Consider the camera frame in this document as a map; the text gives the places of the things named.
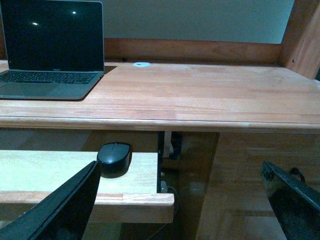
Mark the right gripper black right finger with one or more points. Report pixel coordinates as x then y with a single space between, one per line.
295 204

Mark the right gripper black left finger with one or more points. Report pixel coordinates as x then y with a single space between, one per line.
63 214

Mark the black wireless mouse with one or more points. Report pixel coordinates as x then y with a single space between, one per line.
114 159

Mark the wooden cabinet door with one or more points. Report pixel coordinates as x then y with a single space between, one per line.
235 205

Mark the wooden desk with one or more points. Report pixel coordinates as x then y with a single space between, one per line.
172 113

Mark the grey open laptop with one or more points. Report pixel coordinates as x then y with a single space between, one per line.
54 48

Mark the black cabinet door handle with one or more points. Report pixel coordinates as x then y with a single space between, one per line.
296 172

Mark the white desk cable grommet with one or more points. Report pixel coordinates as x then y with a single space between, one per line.
141 64

